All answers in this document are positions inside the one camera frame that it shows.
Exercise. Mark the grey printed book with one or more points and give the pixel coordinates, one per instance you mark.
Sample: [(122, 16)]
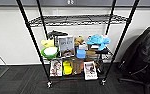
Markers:
[(66, 46)]

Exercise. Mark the green bowl with white filling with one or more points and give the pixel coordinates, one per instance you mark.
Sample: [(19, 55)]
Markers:
[(50, 52)]

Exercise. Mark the blue plush toy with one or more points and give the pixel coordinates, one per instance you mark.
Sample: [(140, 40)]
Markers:
[(98, 41)]

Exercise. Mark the small brown box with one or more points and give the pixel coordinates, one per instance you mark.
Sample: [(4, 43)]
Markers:
[(91, 53)]

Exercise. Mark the light blue cup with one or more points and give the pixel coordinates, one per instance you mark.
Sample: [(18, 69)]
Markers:
[(81, 53)]

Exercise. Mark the brown jar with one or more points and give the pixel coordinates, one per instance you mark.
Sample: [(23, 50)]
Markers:
[(77, 67)]

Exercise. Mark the black office chair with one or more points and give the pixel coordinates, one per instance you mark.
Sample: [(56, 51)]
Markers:
[(142, 56)]

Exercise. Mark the red and white snack box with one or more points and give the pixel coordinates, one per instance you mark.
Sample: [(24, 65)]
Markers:
[(56, 68)]

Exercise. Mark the small wall socket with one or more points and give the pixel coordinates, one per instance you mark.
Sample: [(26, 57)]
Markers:
[(70, 1)]

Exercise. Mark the brown plush toy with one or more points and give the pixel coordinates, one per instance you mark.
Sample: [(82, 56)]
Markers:
[(79, 40)]

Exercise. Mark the yellow bottle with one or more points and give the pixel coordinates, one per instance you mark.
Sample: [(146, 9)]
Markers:
[(67, 68)]

